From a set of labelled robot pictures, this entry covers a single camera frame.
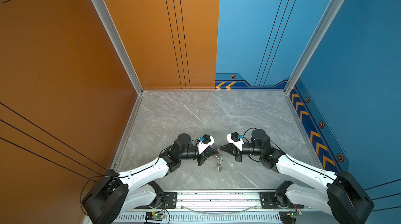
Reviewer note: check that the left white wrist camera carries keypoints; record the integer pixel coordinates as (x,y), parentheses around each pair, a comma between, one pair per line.
(204,142)

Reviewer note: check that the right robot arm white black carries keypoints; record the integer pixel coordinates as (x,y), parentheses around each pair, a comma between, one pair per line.
(337,194)

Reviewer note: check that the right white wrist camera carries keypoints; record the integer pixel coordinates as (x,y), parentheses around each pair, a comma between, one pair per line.
(236,139)

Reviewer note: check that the left green circuit board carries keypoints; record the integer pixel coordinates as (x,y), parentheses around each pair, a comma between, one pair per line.
(154,217)

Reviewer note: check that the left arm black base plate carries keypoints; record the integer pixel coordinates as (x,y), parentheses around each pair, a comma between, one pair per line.
(168,201)

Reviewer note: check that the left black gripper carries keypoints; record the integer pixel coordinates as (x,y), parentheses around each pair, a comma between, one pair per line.
(203,156)

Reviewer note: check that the left corner aluminium post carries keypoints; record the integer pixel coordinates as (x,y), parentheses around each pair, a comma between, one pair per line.
(109,25)

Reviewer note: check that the corner aluminium post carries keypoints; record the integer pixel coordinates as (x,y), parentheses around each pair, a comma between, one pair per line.
(109,25)
(320,31)

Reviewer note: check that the aluminium front rail frame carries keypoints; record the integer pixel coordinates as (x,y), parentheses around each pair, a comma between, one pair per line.
(223,207)

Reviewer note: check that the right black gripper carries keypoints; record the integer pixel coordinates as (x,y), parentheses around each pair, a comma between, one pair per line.
(234,151)

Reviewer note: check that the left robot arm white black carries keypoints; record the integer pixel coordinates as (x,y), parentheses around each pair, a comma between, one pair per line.
(115,192)

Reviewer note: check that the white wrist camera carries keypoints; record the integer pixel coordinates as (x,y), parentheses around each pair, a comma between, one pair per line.
(204,142)
(236,139)

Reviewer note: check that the right green circuit board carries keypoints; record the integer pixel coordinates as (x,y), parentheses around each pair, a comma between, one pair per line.
(290,217)

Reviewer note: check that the green circuit board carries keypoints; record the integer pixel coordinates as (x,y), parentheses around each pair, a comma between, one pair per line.
(290,217)
(154,217)

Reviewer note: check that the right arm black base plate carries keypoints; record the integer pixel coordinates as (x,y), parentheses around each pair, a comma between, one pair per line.
(273,200)

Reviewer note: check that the right corner aluminium post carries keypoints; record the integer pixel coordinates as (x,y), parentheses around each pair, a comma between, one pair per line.
(320,31)

